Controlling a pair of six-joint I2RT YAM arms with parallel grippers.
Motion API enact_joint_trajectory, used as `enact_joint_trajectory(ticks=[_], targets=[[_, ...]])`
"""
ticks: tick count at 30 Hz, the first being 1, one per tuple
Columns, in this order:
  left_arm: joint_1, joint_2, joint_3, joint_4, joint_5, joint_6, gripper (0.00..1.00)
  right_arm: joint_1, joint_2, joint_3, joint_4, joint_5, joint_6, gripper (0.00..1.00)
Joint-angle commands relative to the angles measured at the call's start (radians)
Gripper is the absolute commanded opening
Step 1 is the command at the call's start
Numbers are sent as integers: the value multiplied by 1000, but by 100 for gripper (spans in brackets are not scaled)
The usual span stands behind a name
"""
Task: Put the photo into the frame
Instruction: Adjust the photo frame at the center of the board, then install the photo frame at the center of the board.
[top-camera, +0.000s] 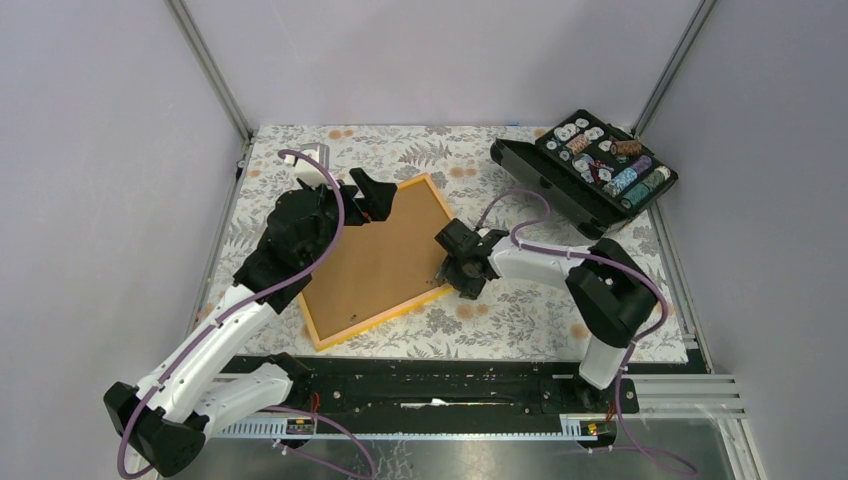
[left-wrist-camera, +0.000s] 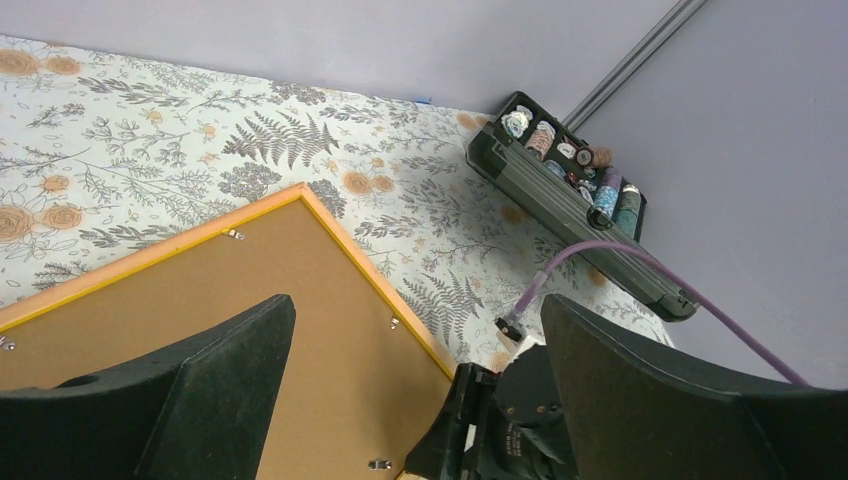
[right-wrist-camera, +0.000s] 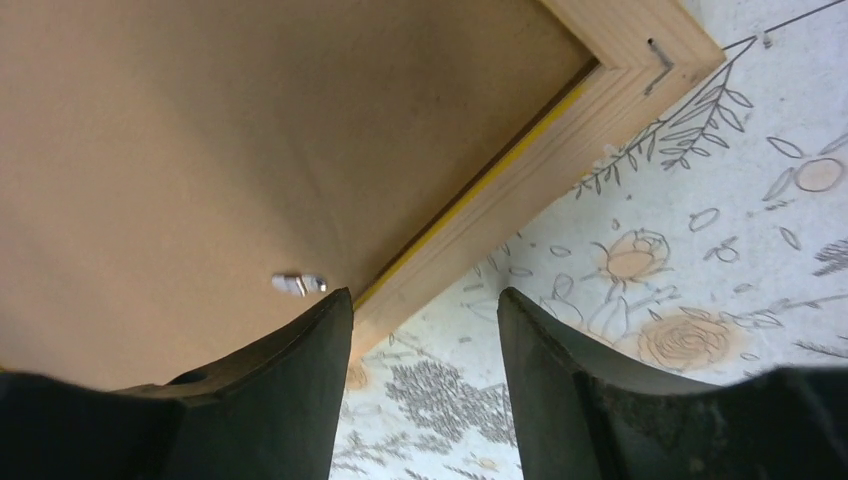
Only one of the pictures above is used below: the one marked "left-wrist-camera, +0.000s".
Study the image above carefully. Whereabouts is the black poker chip case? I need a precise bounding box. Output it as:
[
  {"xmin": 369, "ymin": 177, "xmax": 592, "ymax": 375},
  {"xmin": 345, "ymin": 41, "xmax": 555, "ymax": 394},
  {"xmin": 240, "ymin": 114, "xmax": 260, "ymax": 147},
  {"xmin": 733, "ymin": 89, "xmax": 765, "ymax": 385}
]
[{"xmin": 467, "ymin": 91, "xmax": 699, "ymax": 322}]

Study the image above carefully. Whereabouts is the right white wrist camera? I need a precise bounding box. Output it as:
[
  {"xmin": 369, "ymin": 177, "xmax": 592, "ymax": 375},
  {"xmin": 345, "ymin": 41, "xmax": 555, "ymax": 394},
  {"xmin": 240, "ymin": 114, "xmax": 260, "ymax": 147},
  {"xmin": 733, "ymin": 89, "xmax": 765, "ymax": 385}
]
[{"xmin": 497, "ymin": 327, "xmax": 546, "ymax": 356}]

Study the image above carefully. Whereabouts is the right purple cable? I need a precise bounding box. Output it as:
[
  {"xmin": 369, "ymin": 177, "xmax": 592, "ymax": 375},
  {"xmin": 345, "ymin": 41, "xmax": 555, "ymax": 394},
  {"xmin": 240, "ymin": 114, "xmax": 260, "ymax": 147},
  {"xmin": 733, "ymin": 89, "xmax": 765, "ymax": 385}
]
[{"xmin": 495, "ymin": 239, "xmax": 811, "ymax": 388}]

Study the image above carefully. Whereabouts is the floral patterned table mat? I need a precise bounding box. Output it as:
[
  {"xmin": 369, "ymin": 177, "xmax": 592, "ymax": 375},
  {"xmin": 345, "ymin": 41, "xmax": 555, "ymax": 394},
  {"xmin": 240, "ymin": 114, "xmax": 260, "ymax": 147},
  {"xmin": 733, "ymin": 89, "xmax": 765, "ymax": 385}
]
[{"xmin": 0, "ymin": 34, "xmax": 674, "ymax": 372}]

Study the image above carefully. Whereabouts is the orange picture frame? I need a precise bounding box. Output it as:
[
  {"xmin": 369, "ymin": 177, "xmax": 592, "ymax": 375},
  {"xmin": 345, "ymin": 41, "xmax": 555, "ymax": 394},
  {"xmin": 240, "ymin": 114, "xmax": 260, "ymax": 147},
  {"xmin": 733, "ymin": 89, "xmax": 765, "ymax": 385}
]
[{"xmin": 0, "ymin": 182, "xmax": 458, "ymax": 480}]

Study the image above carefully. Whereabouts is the purple poker chip stack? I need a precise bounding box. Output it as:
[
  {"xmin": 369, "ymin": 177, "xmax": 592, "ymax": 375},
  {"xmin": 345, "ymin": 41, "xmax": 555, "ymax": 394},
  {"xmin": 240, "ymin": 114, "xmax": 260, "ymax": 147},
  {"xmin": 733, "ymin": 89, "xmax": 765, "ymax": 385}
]
[{"xmin": 593, "ymin": 167, "xmax": 623, "ymax": 219}]

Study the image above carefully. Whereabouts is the brown cardboard backing board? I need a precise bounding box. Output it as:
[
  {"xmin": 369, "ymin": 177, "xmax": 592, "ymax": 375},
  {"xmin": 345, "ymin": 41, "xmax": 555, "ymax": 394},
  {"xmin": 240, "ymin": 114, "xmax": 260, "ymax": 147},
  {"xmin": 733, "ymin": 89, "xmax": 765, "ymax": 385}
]
[{"xmin": 0, "ymin": 197, "xmax": 453, "ymax": 480}]

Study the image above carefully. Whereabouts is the brown poker chip stack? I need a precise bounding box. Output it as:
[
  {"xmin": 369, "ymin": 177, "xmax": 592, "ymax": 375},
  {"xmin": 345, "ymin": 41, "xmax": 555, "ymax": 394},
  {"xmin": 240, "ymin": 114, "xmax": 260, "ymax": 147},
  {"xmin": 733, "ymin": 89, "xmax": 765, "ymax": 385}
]
[{"xmin": 575, "ymin": 146, "xmax": 613, "ymax": 168}]

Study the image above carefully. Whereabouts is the teal poker chip stack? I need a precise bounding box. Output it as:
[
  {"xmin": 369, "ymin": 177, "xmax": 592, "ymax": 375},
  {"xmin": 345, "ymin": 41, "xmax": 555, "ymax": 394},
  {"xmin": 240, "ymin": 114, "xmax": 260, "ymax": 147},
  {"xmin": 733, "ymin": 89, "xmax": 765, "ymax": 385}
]
[{"xmin": 613, "ymin": 184, "xmax": 642, "ymax": 238}]

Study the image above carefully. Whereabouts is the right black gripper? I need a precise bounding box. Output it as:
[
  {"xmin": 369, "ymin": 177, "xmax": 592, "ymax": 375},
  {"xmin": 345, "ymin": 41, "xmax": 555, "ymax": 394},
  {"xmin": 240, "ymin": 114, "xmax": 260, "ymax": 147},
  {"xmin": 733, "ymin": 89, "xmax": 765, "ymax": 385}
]
[{"xmin": 405, "ymin": 345, "xmax": 577, "ymax": 479}]

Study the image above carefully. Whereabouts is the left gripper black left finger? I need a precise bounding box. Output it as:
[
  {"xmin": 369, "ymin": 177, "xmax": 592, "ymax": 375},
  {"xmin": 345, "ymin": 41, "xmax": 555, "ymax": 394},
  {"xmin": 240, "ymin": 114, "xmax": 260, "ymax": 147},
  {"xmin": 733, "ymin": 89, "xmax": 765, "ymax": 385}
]
[{"xmin": 1, "ymin": 294, "xmax": 296, "ymax": 479}]

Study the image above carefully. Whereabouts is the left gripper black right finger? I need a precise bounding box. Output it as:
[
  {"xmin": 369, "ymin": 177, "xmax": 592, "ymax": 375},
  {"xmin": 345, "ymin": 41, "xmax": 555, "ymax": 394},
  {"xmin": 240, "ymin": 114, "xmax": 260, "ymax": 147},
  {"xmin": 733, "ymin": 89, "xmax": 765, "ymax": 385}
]
[{"xmin": 540, "ymin": 294, "xmax": 847, "ymax": 479}]

